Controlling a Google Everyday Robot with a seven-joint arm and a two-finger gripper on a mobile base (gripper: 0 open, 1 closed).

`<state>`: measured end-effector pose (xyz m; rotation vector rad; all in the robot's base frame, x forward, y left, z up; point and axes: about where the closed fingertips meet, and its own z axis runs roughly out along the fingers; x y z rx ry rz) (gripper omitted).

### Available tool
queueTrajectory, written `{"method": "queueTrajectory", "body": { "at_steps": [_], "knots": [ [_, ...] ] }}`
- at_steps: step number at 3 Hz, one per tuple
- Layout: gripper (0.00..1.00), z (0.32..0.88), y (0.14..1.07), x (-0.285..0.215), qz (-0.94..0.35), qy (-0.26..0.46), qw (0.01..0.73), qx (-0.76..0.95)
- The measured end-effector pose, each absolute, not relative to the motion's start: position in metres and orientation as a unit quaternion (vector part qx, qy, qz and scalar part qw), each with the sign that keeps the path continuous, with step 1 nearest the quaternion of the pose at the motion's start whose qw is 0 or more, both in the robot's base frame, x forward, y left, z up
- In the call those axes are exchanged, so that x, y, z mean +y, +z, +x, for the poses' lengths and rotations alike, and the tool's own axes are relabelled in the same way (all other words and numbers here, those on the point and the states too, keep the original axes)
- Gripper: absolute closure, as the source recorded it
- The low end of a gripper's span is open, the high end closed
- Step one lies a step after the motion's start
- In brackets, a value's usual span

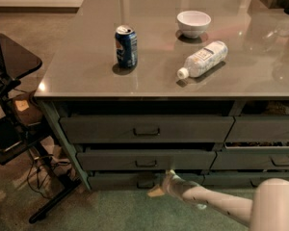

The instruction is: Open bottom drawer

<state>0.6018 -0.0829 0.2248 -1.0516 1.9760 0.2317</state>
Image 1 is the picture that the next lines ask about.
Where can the clear plastic water bottle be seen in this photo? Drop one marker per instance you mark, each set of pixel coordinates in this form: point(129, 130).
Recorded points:
point(203, 60)

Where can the grey drawer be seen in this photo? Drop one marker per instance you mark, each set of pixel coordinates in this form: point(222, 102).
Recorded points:
point(241, 180)
point(145, 159)
point(125, 181)
point(252, 159)
point(259, 128)
point(145, 128)

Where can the brown box with label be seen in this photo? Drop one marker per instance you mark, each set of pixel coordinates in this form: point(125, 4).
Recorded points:
point(26, 109)

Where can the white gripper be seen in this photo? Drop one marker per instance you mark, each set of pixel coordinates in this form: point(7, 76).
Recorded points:
point(174, 185)

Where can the grey drawer cabinet frame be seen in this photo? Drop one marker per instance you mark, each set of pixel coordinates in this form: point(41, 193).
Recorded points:
point(57, 108)

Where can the blue Pepsi soda can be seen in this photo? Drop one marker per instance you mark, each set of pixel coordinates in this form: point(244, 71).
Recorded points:
point(126, 46)

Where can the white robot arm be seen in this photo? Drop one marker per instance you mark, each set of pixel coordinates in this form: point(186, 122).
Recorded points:
point(267, 211)

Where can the black laptop stand cart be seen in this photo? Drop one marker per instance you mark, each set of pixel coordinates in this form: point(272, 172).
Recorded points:
point(15, 137)

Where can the white ceramic bowl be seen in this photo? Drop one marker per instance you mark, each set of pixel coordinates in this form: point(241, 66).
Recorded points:
point(193, 23)

